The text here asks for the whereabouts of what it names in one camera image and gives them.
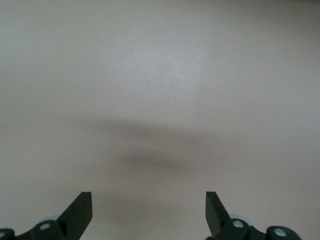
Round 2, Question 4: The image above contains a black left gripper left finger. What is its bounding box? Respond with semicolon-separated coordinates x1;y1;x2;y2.
14;191;93;240

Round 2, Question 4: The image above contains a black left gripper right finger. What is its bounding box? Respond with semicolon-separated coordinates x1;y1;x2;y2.
206;191;266;240

